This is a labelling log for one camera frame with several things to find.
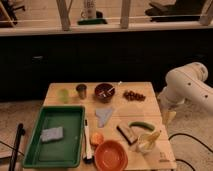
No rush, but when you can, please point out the brown wooden block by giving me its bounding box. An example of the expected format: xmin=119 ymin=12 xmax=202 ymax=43
xmin=117 ymin=122 xmax=137 ymax=145

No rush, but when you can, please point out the black cable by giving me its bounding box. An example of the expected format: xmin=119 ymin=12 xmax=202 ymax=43
xmin=168 ymin=132 xmax=213 ymax=171

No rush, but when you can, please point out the white bottle on shelf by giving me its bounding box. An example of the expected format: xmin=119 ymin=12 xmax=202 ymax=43
xmin=82 ymin=0 xmax=96 ymax=19

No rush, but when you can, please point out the green translucent cup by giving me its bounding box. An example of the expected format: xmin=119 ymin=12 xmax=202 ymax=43
xmin=57 ymin=89 xmax=69 ymax=103

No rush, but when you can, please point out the dark brown bowl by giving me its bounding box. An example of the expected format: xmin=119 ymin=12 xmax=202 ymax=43
xmin=94 ymin=83 xmax=115 ymax=103

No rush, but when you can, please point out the blue grey sponge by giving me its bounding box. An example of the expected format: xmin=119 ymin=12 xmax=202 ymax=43
xmin=40 ymin=127 xmax=63 ymax=142

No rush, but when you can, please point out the orange fruit piece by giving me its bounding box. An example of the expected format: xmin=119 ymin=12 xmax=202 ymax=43
xmin=90 ymin=132 xmax=104 ymax=146

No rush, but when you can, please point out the green base plate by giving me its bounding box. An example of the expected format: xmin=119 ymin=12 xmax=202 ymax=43
xmin=77 ymin=18 xmax=108 ymax=25

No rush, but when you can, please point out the green cucumber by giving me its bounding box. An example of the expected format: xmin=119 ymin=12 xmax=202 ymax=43
xmin=129 ymin=121 xmax=155 ymax=131

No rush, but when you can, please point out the light blue grey towel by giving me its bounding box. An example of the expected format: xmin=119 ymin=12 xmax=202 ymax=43
xmin=95 ymin=107 xmax=113 ymax=128

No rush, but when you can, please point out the orange plastic bowl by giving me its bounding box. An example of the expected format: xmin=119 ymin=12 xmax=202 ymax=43
xmin=94 ymin=140 xmax=128 ymax=171

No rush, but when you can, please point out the bunch of red grapes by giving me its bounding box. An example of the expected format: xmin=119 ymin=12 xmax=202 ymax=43
xmin=123 ymin=91 xmax=146 ymax=101

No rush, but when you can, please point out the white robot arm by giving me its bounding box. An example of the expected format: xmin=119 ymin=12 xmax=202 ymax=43
xmin=157 ymin=62 xmax=213 ymax=125

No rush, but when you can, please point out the green plastic tray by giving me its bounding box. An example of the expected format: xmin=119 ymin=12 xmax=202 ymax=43
xmin=23 ymin=106 xmax=85 ymax=168

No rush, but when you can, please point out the metal cup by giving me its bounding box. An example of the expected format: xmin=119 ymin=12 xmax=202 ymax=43
xmin=76 ymin=84 xmax=87 ymax=99

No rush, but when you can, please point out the black stand pole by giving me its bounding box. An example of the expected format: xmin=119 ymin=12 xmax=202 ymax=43
xmin=8 ymin=123 xmax=25 ymax=171

